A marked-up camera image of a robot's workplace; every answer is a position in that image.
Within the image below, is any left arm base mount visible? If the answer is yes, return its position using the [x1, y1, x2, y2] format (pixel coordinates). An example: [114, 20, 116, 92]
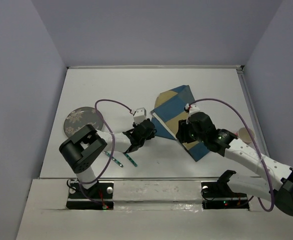
[66, 179, 114, 211]

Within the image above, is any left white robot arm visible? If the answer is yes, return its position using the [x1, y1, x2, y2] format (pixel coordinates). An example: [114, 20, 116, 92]
[59, 119, 157, 198]

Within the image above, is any fork with teal handle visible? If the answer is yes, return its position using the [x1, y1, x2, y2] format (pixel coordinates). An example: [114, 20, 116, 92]
[124, 153, 138, 167]

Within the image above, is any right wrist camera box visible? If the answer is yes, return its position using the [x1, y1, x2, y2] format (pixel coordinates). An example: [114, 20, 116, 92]
[184, 103, 201, 117]

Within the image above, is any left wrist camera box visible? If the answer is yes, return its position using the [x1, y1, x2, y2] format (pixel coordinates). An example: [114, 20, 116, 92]
[133, 107, 147, 125]

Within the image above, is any spoon with teal handle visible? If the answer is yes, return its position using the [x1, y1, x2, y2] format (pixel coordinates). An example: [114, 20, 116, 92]
[104, 151, 124, 168]

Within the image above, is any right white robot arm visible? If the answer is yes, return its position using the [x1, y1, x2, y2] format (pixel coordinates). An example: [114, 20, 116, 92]
[176, 111, 293, 216]

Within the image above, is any grey reindeer plate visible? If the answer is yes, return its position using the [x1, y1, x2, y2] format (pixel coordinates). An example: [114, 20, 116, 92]
[63, 106, 104, 138]

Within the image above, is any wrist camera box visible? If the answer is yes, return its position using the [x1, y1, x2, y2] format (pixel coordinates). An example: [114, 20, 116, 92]
[184, 103, 201, 117]
[133, 107, 147, 125]

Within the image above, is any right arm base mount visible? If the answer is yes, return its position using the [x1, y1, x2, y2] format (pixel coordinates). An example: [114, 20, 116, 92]
[200, 170, 253, 210]

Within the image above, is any pink mug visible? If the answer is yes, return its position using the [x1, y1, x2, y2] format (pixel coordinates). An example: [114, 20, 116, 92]
[236, 127, 255, 145]

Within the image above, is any blue and tan placemat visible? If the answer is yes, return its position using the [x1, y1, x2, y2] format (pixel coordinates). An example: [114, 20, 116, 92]
[150, 84, 212, 163]

